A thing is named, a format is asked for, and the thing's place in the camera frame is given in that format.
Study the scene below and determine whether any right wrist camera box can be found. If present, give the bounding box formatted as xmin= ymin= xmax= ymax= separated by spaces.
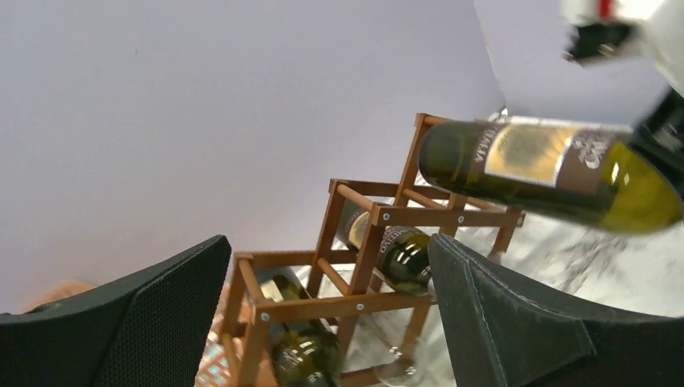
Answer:
xmin=561 ymin=0 xmax=683 ymax=94

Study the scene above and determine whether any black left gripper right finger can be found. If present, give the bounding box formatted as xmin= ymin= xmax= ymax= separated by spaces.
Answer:
xmin=428 ymin=234 xmax=683 ymax=386

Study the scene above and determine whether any green wine bottle silver neck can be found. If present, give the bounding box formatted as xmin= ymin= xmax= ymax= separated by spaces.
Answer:
xmin=418 ymin=119 xmax=683 ymax=235

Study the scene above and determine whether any clear glass bottle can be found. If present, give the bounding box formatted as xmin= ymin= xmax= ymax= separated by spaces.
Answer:
xmin=367 ymin=313 xmax=426 ymax=386

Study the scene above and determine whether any green wine bottle white label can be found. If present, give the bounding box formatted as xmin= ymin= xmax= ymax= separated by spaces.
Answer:
xmin=255 ymin=267 xmax=343 ymax=387

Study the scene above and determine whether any brown wooden wine rack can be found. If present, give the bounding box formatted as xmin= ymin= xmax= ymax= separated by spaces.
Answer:
xmin=219 ymin=113 xmax=524 ymax=386

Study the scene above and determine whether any peach plastic file organizer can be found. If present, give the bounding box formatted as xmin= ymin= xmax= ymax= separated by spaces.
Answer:
xmin=23 ymin=279 xmax=94 ymax=313

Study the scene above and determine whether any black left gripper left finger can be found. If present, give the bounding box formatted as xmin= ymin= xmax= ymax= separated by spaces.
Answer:
xmin=1 ymin=235 xmax=231 ymax=386

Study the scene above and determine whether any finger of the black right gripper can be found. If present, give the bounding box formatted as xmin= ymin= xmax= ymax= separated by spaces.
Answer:
xmin=630 ymin=88 xmax=683 ymax=198

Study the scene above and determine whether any dark green wine bottle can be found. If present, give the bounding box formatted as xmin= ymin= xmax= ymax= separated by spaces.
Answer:
xmin=336 ymin=201 xmax=432 ymax=296

